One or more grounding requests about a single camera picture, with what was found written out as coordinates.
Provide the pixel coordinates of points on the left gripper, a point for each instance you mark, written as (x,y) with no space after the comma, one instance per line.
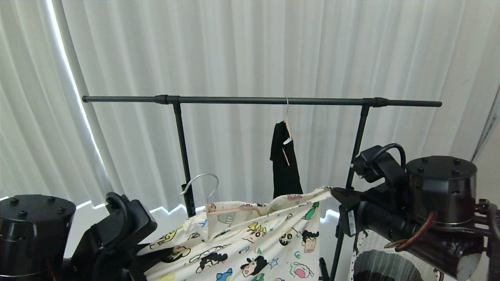
(152,257)

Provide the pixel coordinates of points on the black garment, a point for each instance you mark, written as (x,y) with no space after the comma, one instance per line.
(285,175)

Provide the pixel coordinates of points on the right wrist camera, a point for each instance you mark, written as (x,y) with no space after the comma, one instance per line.
(379,164)

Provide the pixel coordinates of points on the black clothes rack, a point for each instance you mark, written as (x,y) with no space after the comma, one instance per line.
(254,100)

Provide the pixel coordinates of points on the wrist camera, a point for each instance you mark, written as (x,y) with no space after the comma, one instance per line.
(117,230)
(379,164)

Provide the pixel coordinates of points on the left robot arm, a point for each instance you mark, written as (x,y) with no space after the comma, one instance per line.
(31,234)

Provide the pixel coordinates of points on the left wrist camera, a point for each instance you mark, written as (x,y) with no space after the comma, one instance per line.
(117,230)

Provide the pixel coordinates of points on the white curtain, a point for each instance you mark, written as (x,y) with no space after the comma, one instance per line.
(234,47)

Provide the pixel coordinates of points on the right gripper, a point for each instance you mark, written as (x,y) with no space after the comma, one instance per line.
(375,222)

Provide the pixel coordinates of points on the cream printed garment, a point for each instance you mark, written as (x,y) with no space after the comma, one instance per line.
(254,242)

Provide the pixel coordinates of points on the white laundry basket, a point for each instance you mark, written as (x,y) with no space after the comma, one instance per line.
(375,261)

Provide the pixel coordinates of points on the pink clothes hanger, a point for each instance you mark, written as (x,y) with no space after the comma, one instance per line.
(234,210)
(285,156)

